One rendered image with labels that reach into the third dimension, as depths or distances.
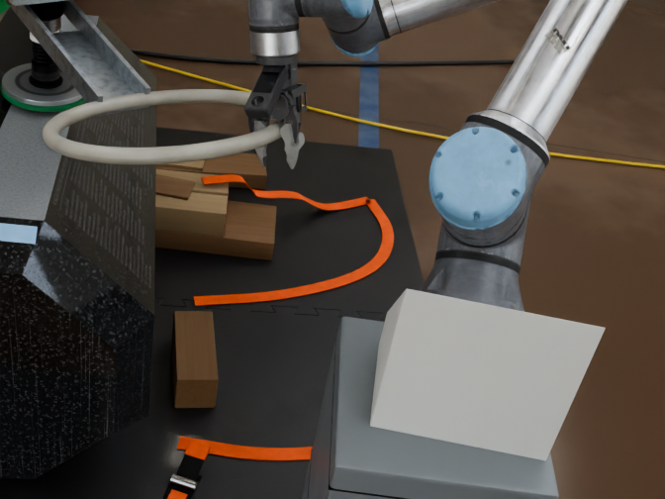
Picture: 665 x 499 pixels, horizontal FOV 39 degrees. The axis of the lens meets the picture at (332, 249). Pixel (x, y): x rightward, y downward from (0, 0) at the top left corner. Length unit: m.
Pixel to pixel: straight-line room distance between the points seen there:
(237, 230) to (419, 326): 1.90
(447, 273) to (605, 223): 2.56
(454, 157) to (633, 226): 2.77
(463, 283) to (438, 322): 0.09
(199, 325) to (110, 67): 0.98
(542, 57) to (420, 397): 0.61
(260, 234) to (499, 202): 2.01
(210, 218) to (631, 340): 1.58
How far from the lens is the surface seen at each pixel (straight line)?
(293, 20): 1.71
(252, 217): 3.44
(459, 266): 1.60
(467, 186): 1.43
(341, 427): 1.69
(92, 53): 2.28
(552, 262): 3.76
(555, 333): 1.54
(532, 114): 1.50
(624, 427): 3.19
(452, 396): 1.64
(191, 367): 2.76
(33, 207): 2.13
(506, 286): 1.60
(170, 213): 3.28
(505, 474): 1.70
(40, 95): 2.46
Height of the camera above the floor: 2.08
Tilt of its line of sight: 37 degrees down
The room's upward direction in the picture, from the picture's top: 11 degrees clockwise
